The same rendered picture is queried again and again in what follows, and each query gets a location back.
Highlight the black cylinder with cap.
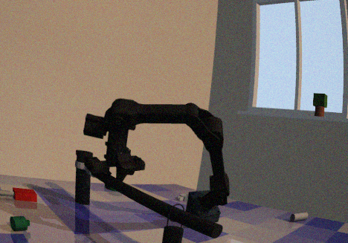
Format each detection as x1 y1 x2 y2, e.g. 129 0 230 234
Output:
75 149 93 205

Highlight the red rectangular block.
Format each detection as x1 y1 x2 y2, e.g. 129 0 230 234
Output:
0 187 37 202

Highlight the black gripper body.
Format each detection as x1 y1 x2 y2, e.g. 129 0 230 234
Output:
84 141 129 173

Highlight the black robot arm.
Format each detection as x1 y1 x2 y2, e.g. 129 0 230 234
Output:
83 99 230 211

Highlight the dark grey cup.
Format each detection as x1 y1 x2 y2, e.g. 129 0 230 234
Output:
75 160 95 178

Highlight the dark green cylinder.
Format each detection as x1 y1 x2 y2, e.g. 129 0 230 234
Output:
10 216 30 231

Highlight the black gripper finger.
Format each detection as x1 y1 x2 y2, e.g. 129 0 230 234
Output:
116 168 126 182
100 172 112 189

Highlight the tan cylinder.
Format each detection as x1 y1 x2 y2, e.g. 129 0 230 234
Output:
290 213 309 221

